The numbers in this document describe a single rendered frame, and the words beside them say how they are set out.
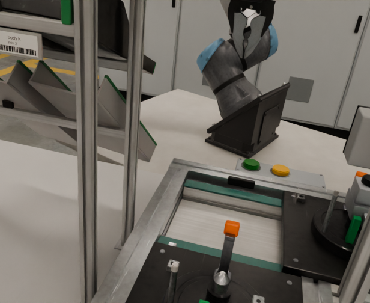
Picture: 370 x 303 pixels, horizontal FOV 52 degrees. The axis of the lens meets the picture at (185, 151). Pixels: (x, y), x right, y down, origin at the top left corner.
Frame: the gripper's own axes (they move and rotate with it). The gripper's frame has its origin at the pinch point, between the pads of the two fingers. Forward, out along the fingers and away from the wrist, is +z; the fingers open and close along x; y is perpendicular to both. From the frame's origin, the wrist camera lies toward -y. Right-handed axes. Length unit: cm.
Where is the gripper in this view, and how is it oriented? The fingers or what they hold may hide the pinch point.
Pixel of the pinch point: (243, 52)
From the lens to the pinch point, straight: 82.9
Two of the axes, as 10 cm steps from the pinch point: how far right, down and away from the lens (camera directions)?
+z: -1.0, 8.9, 4.4
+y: 2.3, -4.1, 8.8
